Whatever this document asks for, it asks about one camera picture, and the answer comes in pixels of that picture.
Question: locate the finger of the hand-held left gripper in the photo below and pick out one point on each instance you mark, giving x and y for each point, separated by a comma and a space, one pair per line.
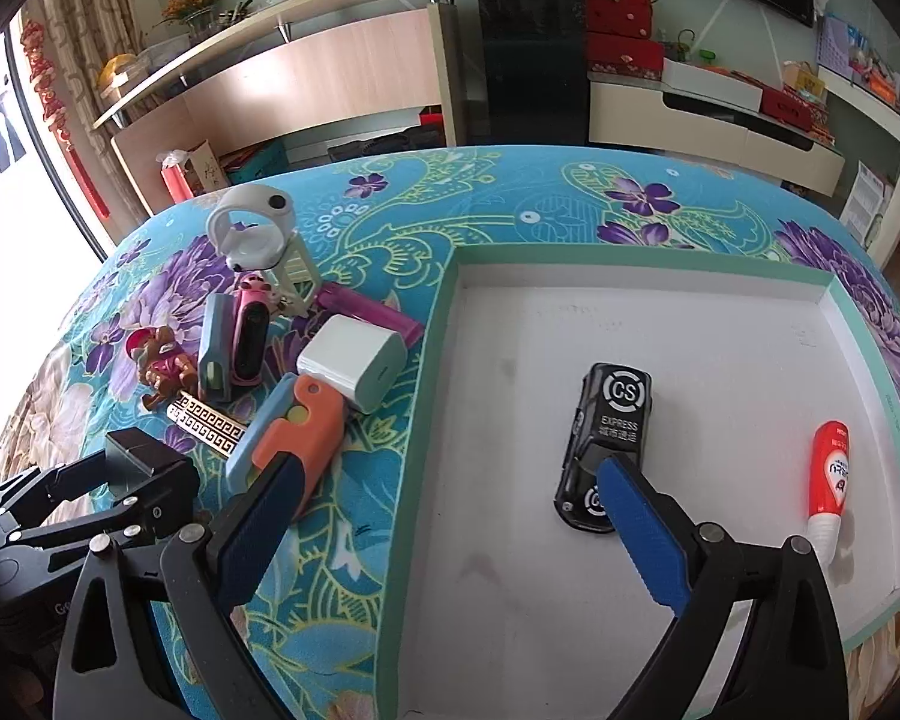
67, 481
157, 502

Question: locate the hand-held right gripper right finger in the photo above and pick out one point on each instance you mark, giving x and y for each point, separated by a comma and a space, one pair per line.
641, 532

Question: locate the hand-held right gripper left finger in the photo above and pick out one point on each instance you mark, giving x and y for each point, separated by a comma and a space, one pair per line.
259, 532

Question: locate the black toy car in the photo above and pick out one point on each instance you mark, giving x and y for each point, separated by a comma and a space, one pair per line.
607, 420

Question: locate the pink and blue card case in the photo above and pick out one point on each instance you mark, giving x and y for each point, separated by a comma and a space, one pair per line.
315, 420

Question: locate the white tray with green rim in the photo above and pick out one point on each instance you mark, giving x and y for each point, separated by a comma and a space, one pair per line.
532, 390

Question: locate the white charger plug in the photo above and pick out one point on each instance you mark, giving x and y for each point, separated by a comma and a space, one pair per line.
345, 356

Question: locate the gold patterned metal bookmark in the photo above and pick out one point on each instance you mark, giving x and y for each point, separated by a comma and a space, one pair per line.
206, 424

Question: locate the brown toy dog figure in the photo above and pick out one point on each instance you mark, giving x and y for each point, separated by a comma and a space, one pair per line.
166, 367

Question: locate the small teal case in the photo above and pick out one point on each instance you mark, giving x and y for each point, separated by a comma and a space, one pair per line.
214, 345

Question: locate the pink wristband watch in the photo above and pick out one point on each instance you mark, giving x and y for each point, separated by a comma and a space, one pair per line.
249, 345

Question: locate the red and white glue bottle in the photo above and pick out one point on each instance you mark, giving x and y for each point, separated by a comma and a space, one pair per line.
832, 465

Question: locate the magenta flat bar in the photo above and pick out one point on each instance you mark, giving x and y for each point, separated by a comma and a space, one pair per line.
375, 315

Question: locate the red and beige gift bag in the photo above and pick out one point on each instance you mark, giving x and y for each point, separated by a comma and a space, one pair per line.
195, 172

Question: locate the blue cardboard box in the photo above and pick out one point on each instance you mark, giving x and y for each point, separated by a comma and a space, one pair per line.
259, 161

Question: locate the teal floral blanket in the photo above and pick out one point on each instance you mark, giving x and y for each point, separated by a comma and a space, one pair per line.
390, 187

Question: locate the red hanging ornament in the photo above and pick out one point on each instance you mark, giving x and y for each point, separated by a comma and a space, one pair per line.
52, 97

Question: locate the white television stand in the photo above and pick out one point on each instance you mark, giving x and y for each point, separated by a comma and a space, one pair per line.
720, 127

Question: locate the patterned curtain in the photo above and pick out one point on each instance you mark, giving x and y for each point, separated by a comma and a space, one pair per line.
82, 52

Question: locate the red flat box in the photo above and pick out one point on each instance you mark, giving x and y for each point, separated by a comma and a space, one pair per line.
787, 109

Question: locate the small red box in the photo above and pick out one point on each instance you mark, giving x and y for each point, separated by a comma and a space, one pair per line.
431, 118

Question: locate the white flat box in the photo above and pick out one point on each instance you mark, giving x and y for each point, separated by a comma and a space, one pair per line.
709, 86

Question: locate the red patterned gift box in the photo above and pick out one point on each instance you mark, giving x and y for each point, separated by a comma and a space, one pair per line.
626, 56

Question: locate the black cabinet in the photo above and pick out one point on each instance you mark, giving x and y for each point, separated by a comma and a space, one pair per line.
532, 60

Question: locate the yellow flower bouquet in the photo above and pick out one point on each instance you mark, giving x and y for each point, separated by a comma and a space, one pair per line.
199, 0

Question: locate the cream rectangular plastic frame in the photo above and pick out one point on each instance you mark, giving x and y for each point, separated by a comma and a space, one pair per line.
300, 277

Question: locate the wall calendar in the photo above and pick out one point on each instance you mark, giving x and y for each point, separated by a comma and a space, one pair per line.
859, 52

